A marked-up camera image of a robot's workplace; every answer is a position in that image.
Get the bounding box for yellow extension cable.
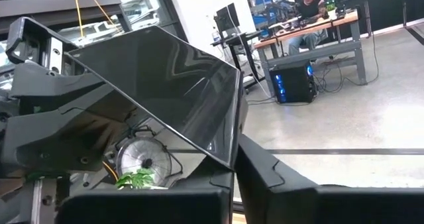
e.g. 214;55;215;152
101;160;120;183

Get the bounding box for person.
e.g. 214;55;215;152
287;0;329;56

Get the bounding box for computer tower blue lights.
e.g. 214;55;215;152
268;61;318;105

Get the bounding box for black square mini plate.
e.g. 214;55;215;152
66;25;249;170

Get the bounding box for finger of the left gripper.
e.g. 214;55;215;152
0;60;142;172
5;16;80;76

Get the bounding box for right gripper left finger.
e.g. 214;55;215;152
55;152;235;224

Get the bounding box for black cables under workbench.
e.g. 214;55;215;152
312;5;380;94

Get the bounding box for black floor fan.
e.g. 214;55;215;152
114;124;185;188

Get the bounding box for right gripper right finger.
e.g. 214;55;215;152
235;133;424;224

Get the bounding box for small potted plant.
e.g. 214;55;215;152
325;0;339;20

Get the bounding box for black small desk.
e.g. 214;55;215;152
210;30;266;90

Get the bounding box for yellow hanging cable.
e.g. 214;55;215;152
72;0;122;38

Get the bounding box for black monitor on stand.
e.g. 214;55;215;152
214;2;242;34

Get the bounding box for wooden top workbench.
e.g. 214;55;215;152
252;9;369;86

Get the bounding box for blue storage shelving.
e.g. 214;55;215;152
246;0;290;40

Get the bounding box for green artificial plant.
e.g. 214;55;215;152
115;167;157;191

